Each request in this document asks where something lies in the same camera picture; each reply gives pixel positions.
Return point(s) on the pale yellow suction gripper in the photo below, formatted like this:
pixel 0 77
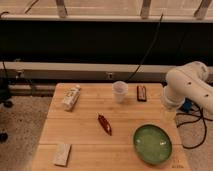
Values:
pixel 169 114

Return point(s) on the white rectangular sponge block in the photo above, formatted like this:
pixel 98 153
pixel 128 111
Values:
pixel 62 154

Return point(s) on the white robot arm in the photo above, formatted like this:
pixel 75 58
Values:
pixel 186 81

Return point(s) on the black chair base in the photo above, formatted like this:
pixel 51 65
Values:
pixel 5 96

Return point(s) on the red chili pepper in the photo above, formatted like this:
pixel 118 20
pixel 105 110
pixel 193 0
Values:
pixel 105 124

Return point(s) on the blue power box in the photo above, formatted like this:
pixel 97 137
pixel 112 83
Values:
pixel 187 105

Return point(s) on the green oval plate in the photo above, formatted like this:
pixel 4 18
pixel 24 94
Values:
pixel 152 144

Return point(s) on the dark brown rectangular bar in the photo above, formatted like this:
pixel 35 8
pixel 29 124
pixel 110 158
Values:
pixel 141 93

